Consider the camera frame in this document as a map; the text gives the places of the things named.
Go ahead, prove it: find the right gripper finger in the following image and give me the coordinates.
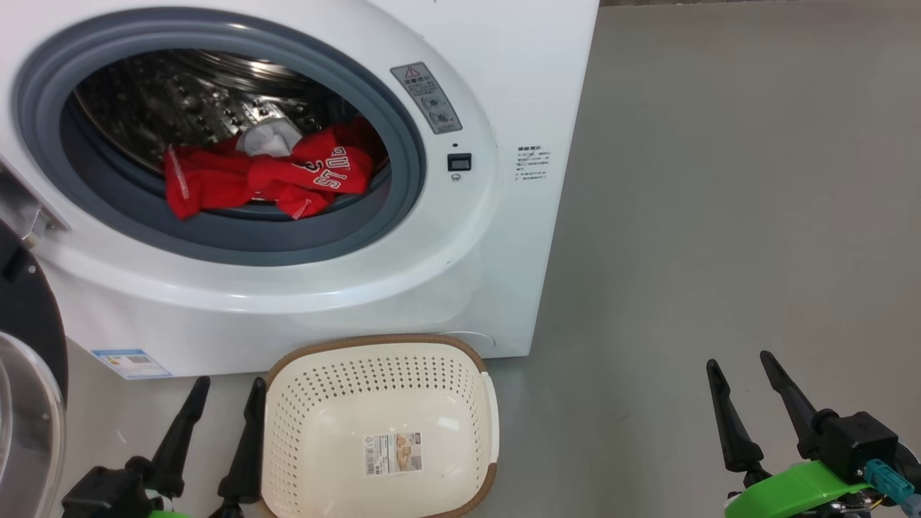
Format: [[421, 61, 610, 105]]
[[707, 359, 765, 473], [761, 350, 825, 460]]

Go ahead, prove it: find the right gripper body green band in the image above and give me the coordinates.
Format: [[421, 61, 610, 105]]
[[725, 460, 875, 518]]

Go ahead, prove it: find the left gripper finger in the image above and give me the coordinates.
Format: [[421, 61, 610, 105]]
[[148, 376, 212, 499], [218, 377, 268, 504]]

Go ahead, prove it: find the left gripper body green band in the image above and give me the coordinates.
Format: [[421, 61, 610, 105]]
[[144, 500, 245, 518]]

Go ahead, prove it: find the red and white jersey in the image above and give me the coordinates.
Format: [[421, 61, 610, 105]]
[[164, 119, 375, 220]]

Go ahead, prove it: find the printed product label sticker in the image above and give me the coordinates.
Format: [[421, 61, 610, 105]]
[[365, 432, 424, 476]]

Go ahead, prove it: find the cream laundry basket brown rim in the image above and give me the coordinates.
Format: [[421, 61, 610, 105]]
[[258, 333, 499, 518]]

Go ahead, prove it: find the white front-load washing machine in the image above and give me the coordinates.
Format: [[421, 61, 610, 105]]
[[0, 0, 600, 380]]

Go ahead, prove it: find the blue energy label sticker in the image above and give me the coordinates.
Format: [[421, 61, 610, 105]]
[[91, 349, 173, 380]]

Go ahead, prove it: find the small printed text label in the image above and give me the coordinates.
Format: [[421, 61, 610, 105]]
[[514, 146, 551, 182]]

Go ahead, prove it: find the grey warning label plate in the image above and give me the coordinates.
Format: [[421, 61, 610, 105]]
[[390, 62, 463, 135]]

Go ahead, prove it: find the right gripper teal plug cable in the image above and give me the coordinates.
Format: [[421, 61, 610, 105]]
[[863, 459, 921, 515]]

